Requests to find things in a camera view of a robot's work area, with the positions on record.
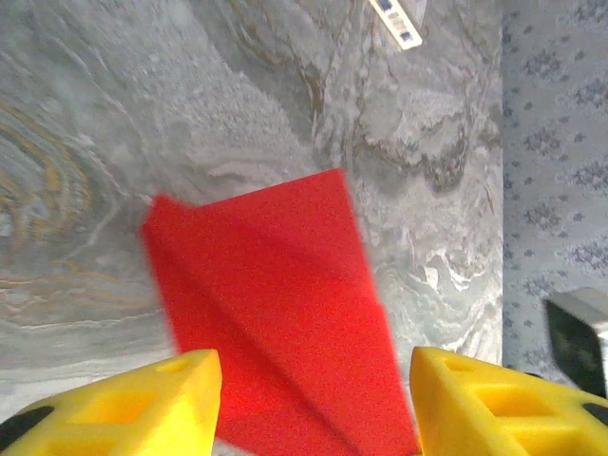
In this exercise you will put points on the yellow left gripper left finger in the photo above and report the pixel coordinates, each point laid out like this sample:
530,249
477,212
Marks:
142,413

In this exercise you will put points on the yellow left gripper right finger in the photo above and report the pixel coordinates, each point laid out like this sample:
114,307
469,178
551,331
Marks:
475,418

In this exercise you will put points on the red cloth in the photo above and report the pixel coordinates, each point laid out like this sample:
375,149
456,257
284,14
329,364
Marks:
275,294

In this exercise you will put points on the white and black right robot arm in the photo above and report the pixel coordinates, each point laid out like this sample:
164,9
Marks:
575,347

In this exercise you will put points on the small white card packet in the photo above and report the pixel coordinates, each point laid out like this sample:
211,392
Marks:
396,24

